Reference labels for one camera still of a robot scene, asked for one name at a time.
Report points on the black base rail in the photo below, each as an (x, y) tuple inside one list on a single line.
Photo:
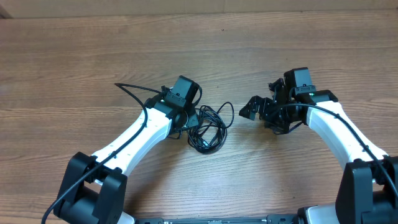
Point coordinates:
[(217, 221)]

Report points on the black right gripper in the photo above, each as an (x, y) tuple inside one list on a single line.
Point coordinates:
[(265, 103)]

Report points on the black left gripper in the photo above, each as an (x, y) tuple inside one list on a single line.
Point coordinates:
[(192, 119)]

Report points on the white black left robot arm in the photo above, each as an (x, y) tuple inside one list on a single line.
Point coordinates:
[(94, 186)]

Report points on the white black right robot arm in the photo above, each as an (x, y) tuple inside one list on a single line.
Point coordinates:
[(368, 188)]

